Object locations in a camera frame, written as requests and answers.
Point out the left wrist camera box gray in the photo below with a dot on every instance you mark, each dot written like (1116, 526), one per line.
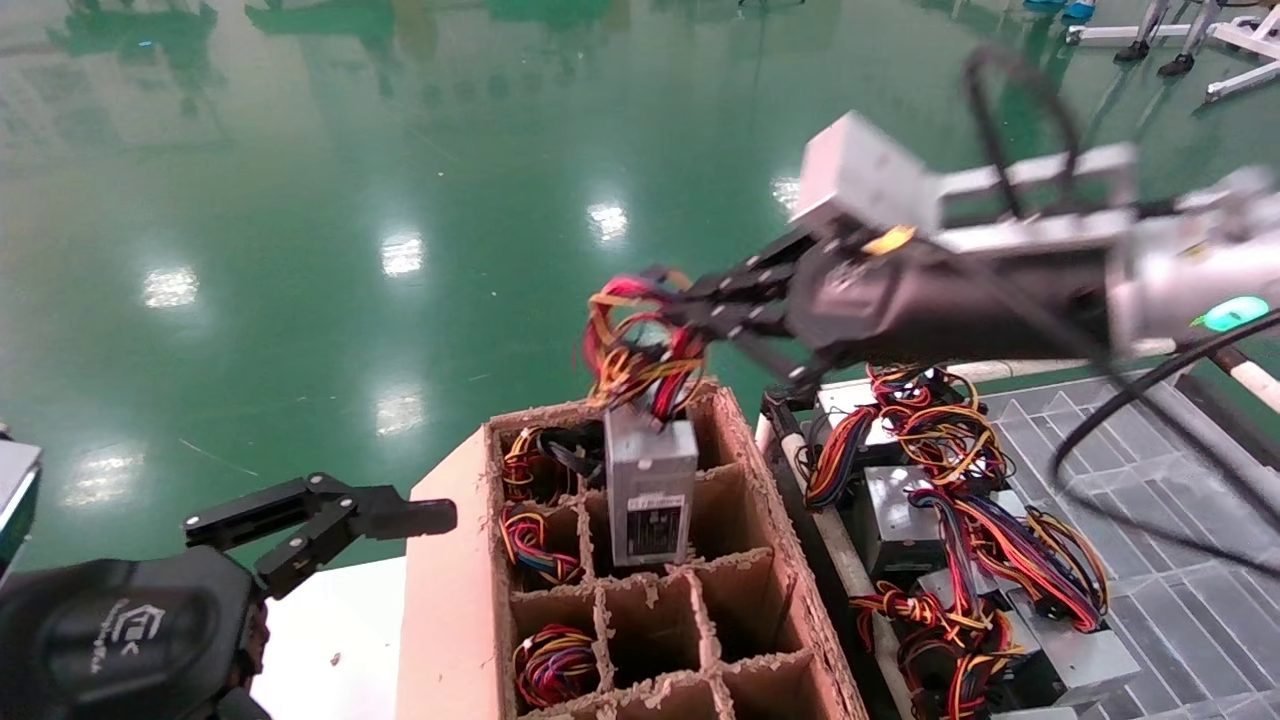
(18, 500)

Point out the clear plastic compartment tray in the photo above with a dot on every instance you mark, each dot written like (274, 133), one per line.
(1180, 620)

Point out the white metal base frame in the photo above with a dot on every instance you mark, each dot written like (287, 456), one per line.
(1245, 80)

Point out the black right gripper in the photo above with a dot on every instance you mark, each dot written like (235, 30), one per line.
(900, 300)

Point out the brown cardboard divider box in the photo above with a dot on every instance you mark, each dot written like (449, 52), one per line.
(450, 620)

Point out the silver camera mount bracket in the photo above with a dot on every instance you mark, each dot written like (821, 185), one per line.
(1050, 235)

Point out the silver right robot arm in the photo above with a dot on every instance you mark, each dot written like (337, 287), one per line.
(1180, 270)

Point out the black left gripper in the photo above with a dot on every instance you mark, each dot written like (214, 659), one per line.
(120, 640)

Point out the white tube cart frame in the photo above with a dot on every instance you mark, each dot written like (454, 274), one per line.
(1258, 380)

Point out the blue shoe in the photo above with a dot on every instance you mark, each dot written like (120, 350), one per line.
(1080, 8)

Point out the right wrist camera box gray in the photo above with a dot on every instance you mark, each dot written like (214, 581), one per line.
(860, 175)

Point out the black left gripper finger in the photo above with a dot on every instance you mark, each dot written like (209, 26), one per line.
(400, 515)

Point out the wrist camera box gray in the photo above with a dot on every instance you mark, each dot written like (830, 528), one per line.
(18, 500)
(860, 175)

